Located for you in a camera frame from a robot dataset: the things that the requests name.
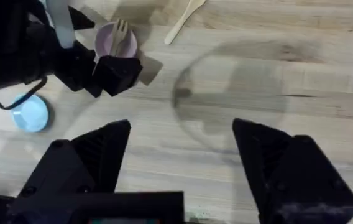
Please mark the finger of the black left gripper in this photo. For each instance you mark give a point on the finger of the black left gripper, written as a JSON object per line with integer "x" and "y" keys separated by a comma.
{"x": 117, "y": 74}

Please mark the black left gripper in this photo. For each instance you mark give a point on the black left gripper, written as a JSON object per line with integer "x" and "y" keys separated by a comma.
{"x": 11, "y": 46}

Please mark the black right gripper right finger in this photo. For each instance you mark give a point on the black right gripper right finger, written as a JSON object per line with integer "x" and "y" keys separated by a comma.
{"x": 294, "y": 180}

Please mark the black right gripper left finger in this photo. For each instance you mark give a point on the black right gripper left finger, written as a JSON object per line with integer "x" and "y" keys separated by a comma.
{"x": 102, "y": 155}

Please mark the pink plate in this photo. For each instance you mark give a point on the pink plate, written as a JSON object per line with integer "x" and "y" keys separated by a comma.
{"x": 105, "y": 42}

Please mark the blue container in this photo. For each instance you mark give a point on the blue container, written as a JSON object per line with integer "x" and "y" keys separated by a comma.
{"x": 31, "y": 113}

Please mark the wooden fork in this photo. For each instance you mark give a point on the wooden fork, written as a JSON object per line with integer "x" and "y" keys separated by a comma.
{"x": 118, "y": 35}

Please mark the wooden spoon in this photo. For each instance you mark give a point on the wooden spoon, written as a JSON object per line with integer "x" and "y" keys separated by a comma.
{"x": 182, "y": 20}

